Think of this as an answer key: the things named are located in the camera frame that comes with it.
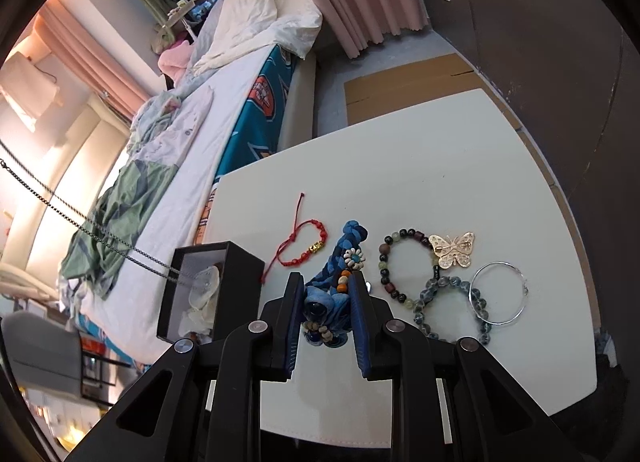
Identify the teal printed bed cover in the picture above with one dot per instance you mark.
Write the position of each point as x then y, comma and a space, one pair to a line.
255, 107

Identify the silver hoop bangle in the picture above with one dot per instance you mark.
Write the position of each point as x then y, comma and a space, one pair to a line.
499, 292

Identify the gold butterfly brooch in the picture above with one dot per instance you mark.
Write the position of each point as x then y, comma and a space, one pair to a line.
453, 248

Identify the cardboard sheet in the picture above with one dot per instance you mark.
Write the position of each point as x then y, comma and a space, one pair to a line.
400, 87

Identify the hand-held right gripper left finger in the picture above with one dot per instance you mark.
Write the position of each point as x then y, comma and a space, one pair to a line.
295, 327

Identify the white quilt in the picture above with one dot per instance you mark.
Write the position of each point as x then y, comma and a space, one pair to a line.
250, 27

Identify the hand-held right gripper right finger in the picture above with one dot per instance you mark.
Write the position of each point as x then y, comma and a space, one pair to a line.
361, 327

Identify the green patterned blanket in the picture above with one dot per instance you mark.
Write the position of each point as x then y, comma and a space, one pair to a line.
115, 212

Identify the black jewelry box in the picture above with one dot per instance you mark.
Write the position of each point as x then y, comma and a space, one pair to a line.
205, 292

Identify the pale clothing pile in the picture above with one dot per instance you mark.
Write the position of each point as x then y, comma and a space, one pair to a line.
165, 122

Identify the bed with white sheet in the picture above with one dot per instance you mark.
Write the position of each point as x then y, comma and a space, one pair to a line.
175, 202

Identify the grey chair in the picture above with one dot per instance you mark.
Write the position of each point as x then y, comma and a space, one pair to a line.
45, 347

